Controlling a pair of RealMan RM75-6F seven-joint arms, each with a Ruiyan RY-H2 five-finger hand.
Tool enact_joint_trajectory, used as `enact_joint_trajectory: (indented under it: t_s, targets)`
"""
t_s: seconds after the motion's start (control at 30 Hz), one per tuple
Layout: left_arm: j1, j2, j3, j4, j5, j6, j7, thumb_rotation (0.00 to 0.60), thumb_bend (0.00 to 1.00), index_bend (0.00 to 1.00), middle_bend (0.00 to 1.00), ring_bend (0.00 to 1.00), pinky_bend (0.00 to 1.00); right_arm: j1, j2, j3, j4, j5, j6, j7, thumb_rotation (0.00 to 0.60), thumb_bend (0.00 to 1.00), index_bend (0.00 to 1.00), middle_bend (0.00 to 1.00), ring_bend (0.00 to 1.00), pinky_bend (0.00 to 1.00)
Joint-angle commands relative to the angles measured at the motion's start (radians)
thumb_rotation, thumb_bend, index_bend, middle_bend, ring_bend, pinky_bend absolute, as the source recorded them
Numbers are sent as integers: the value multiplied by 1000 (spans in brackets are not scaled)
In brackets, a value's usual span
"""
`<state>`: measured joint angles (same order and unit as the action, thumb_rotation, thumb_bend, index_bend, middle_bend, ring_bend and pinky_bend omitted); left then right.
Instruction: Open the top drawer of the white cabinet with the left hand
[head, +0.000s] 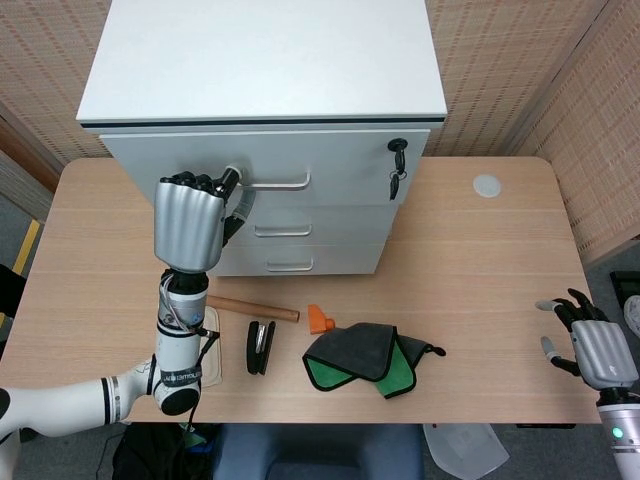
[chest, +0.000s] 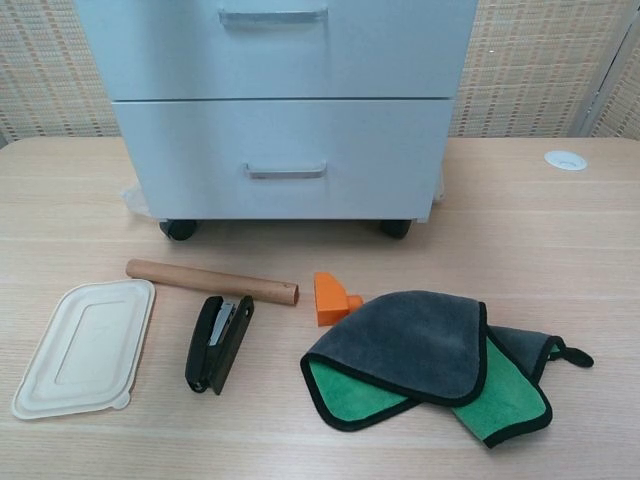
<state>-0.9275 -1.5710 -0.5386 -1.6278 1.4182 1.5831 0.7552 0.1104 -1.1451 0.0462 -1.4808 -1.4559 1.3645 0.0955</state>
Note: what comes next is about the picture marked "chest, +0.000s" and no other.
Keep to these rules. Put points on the orange plastic block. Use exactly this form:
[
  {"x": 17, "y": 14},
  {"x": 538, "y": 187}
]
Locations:
[{"x": 327, "y": 300}]

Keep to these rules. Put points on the black caster wheel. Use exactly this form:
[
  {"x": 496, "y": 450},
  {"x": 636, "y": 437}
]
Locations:
[
  {"x": 397, "y": 229},
  {"x": 178, "y": 230}
]

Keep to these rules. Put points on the light blue drawer cabinet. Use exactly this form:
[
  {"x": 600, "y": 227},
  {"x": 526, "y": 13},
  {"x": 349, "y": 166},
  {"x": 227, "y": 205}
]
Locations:
[{"x": 424, "y": 215}]

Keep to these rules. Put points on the white screen frame post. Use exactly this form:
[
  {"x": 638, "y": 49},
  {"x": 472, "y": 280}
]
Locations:
[{"x": 607, "y": 65}]

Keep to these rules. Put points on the black stapler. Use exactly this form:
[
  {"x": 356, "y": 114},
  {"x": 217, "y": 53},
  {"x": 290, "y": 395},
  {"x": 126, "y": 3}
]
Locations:
[{"x": 225, "y": 350}]

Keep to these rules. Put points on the wooden round rod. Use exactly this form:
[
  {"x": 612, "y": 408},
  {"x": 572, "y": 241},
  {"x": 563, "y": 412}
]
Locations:
[{"x": 210, "y": 282}]

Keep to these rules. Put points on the beige rectangular container lid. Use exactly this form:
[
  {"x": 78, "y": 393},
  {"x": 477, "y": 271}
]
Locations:
[{"x": 75, "y": 350}]

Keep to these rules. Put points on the grey and green microfibre cloth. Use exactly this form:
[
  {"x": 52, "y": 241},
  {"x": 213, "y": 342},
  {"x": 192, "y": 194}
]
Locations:
[{"x": 400, "y": 340}]

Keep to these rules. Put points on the woven beige screen panel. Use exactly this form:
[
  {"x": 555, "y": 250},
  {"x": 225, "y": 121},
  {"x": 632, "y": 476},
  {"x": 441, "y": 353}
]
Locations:
[
  {"x": 45, "y": 65},
  {"x": 525, "y": 65}
]

